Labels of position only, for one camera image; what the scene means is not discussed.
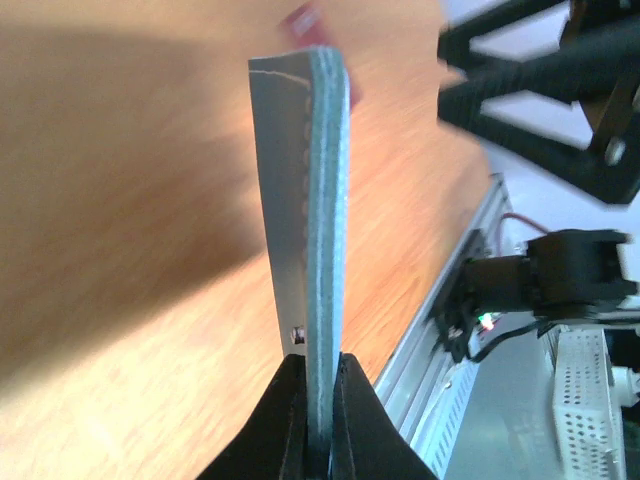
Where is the white perforated basket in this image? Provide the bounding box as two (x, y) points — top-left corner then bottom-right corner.
(553, 330), (626, 479)

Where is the grey slotted cable duct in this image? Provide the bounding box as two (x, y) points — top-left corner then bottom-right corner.
(416, 362), (479, 479)

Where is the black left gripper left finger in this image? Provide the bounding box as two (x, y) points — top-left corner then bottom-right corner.
(198, 354), (306, 480)

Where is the teal card holder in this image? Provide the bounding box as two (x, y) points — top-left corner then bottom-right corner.
(249, 46), (350, 479)

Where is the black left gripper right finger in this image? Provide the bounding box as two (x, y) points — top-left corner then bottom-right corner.
(331, 353), (436, 480)

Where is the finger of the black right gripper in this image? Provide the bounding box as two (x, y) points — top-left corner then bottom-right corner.
(438, 49), (639, 204)
(437, 1), (570, 70)

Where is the red VIP card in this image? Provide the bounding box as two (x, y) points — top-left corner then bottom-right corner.
(279, 2), (366, 109)

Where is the aluminium front rail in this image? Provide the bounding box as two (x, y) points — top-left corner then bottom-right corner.
(375, 174), (512, 457)

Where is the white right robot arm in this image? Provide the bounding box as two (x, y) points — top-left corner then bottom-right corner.
(433, 1), (639, 328)

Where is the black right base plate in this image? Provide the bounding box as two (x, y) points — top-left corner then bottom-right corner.
(428, 229), (486, 364)

